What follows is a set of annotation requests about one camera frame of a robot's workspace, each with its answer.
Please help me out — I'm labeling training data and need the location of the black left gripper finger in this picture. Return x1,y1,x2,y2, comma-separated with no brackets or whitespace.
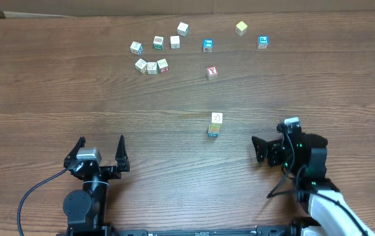
115,135,130,167
64,136,86,161

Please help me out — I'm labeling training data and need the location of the wooden block yellow K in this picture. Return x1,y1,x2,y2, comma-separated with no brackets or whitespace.
209,123,222,130

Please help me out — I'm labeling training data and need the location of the blue top wooden block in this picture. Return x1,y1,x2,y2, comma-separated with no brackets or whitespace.
208,130,220,137

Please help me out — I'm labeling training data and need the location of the plain wooden block yellow side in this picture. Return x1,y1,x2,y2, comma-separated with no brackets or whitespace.
210,112,223,124

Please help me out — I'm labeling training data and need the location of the red 3 wooden block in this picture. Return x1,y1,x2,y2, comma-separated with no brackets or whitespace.
208,128,220,135

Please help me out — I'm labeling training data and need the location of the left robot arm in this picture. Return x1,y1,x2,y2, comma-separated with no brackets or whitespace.
63,136,130,235

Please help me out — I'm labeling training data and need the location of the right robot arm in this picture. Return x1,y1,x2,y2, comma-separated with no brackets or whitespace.
252,121,375,236

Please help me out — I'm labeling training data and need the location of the red Y wooden block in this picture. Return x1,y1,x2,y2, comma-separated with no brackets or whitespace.
207,66,218,80

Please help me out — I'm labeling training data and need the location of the wooden block far left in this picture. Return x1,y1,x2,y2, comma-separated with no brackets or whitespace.
135,58,148,73

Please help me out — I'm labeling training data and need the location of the wooden block green edge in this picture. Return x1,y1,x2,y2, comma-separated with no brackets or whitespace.
147,62,158,75

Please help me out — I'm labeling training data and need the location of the wooden block red side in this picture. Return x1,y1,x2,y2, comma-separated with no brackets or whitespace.
157,58,168,73

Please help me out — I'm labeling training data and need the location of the blue top turtle block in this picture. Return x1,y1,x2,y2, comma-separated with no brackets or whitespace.
257,35,269,49

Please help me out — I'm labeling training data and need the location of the wooden block blue side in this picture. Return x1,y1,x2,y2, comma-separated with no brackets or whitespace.
130,41,143,55

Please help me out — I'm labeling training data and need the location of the blue top middle block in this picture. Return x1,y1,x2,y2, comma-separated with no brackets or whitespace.
203,39,213,52

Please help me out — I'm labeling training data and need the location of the yellow top wooden block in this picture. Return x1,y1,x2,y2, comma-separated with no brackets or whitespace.
235,21,248,36

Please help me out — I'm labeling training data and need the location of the green sided wooden block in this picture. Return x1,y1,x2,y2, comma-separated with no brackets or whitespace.
153,36,164,50

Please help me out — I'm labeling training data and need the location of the plain top wooden block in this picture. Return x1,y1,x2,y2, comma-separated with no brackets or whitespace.
170,35,180,49

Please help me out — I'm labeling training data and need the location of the wooden block J side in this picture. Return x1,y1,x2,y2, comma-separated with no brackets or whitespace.
177,22,189,37

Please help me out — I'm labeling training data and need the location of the brown cardboard backdrop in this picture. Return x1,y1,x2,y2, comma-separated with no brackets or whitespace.
0,0,375,18

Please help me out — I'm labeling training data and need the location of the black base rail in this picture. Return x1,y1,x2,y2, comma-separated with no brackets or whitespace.
57,225,302,236

